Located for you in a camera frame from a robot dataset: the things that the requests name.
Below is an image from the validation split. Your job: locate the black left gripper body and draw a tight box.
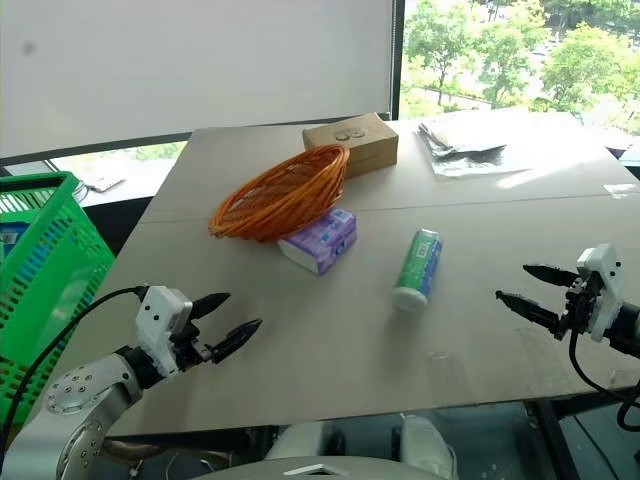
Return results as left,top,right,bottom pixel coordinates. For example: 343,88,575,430
169,319,217,374

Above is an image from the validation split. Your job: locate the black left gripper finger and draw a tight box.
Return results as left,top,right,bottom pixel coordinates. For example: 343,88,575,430
209,317,264,365
188,292,232,324

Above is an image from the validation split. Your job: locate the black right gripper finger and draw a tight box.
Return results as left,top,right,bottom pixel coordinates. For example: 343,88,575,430
522,262,581,289
495,289,562,334

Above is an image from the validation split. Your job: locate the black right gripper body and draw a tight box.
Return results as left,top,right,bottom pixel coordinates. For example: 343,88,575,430
553,276,601,342

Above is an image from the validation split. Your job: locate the orange wicker basket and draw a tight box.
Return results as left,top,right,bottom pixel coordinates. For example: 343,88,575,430
207,143,351,244

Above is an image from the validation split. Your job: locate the green plastic shopping basket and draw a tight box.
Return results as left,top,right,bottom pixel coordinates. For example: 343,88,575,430
0,171,117,424

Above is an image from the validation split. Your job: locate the green white cylindrical container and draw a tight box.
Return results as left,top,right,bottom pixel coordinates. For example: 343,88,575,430
391,228,444,314

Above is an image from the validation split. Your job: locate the purple tissue pack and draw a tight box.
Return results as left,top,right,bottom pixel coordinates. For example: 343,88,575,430
277,207,359,277

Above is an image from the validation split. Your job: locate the black table leg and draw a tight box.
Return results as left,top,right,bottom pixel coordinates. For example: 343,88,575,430
525,399,576,480

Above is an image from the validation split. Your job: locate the silver foil bag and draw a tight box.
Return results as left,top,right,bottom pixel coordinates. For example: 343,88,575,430
415,119,532,179

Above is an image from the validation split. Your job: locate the silver robot torso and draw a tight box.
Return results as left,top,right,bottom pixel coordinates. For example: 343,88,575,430
189,413,459,480

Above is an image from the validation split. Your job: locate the brown cardboard box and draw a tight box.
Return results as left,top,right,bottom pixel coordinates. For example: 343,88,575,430
301,112,400,180

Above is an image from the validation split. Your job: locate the white roller blind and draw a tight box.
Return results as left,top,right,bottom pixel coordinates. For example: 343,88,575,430
0,0,394,159

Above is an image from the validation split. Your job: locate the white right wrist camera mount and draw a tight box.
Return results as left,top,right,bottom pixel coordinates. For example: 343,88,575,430
575,243,625,343

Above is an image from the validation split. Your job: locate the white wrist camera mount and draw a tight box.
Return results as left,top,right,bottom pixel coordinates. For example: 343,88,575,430
575,243,625,343
133,285,194,376

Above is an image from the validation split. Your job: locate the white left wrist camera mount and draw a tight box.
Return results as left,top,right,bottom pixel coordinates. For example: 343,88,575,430
133,285,194,376

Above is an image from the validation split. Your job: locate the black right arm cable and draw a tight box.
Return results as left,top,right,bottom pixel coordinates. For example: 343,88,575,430
568,327,640,432

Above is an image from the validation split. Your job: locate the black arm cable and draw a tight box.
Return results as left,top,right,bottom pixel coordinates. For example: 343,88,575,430
568,327,640,432
0,284,150,456

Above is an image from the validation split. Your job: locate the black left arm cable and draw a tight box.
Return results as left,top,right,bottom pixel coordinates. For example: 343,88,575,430
0,284,150,456

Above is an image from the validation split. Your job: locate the black window frame post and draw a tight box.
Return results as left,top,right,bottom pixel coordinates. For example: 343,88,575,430
388,0,406,121

